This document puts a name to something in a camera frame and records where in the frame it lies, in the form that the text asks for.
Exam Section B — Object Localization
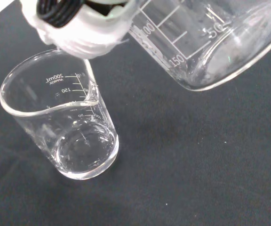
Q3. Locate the black bench cloth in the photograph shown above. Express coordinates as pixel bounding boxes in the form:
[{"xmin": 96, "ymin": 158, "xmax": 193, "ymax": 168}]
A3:
[{"xmin": 0, "ymin": 0, "xmax": 271, "ymax": 226}]

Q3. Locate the clear 200 mL glass beaker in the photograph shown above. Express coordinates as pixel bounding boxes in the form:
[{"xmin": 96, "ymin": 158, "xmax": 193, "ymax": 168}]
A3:
[{"xmin": 0, "ymin": 48, "xmax": 120, "ymax": 181}]

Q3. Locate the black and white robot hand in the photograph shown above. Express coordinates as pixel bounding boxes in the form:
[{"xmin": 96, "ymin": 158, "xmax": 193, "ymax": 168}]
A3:
[{"xmin": 17, "ymin": 0, "xmax": 137, "ymax": 59}]

